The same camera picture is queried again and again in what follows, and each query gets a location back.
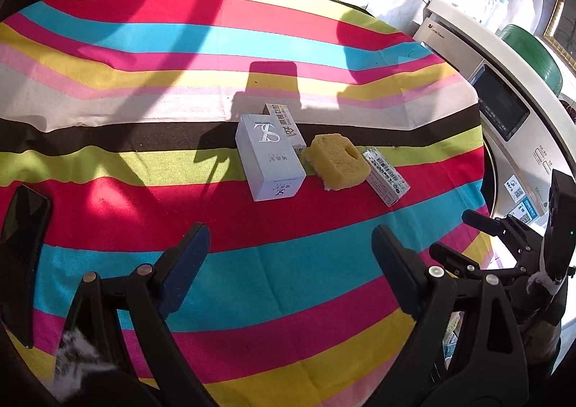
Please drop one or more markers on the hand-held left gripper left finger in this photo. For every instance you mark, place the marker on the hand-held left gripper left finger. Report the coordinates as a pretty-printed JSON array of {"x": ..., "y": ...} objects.
[{"x": 189, "y": 263}]

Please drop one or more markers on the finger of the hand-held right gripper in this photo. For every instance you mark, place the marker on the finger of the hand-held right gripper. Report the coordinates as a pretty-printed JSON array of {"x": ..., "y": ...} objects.
[
  {"x": 481, "y": 219},
  {"x": 454, "y": 257}
]

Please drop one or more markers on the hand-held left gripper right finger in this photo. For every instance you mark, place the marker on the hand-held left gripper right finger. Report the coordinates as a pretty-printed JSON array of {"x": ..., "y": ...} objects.
[{"x": 396, "y": 267}]

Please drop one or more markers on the white box with green end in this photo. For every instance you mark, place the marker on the white box with green end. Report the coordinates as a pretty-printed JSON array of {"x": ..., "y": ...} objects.
[{"x": 387, "y": 177}]

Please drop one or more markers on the yellow sponge with hole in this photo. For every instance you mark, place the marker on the yellow sponge with hole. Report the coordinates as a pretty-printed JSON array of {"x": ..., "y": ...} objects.
[{"x": 333, "y": 164}]

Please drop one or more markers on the white box with grey logo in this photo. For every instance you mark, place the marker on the white box with grey logo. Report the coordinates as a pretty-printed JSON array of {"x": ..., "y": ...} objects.
[{"x": 270, "y": 155}]

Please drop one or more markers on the brown narrow box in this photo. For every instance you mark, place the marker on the brown narrow box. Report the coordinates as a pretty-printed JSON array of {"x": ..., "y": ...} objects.
[{"x": 285, "y": 126}]

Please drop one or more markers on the white fluffy cloth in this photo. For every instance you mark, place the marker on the white fluffy cloth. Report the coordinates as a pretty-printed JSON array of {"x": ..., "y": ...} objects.
[
  {"x": 76, "y": 362},
  {"x": 546, "y": 282}
]

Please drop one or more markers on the black smartphone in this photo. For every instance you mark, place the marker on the black smartphone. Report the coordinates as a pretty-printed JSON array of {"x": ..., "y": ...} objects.
[{"x": 22, "y": 254}]

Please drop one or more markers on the green plastic basin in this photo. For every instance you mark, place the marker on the green plastic basin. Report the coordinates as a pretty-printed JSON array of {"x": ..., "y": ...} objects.
[{"x": 535, "y": 56}]

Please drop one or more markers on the white washing machine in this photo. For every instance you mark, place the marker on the white washing machine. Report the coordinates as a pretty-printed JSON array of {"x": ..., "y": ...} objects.
[{"x": 459, "y": 42}]

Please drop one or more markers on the striped colourful tablecloth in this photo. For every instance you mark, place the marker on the striped colourful tablecloth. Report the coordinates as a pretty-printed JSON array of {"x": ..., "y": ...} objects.
[{"x": 225, "y": 42}]

